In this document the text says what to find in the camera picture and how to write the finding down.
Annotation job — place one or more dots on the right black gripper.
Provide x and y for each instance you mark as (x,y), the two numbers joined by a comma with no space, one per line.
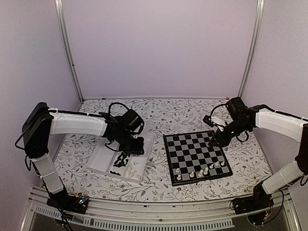
(223,141)

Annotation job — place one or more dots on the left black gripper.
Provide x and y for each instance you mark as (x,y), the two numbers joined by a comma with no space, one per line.
(137,150)

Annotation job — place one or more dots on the white bishop piece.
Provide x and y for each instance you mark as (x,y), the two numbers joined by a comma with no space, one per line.
(200,173)

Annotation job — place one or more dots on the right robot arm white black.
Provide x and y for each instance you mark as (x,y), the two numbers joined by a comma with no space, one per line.
(277,132)

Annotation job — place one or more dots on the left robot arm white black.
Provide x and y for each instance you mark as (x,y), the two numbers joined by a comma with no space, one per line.
(44,122)

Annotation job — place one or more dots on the pile of black chess pieces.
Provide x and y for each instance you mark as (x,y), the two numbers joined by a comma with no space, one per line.
(120,164)

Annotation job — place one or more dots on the pile of white chess pieces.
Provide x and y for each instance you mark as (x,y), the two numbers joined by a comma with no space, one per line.
(134,171)

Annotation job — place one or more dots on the black grey chessboard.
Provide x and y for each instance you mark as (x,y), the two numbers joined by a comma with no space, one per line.
(190,152)

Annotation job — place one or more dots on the clear plastic piece tray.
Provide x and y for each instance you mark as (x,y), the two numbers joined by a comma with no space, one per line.
(102,158)

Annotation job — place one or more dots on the floral patterned table mat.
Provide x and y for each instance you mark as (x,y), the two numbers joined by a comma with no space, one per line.
(162,117)

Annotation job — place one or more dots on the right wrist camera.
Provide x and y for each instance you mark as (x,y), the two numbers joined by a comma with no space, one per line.
(214,121)

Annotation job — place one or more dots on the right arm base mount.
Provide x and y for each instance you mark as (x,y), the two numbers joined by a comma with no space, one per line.
(252,204)

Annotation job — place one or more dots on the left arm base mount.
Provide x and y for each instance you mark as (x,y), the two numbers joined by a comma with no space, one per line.
(77,203)

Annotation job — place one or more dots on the front aluminium rail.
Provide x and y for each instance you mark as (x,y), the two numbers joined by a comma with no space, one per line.
(110,215)

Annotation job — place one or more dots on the left aluminium frame post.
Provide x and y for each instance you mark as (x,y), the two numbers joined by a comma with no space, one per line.
(64,34)

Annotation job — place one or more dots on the aluminium frame post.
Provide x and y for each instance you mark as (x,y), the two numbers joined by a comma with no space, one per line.
(252,47)
(64,34)

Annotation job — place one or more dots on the right aluminium frame post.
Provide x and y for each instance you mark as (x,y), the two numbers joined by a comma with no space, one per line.
(252,47)

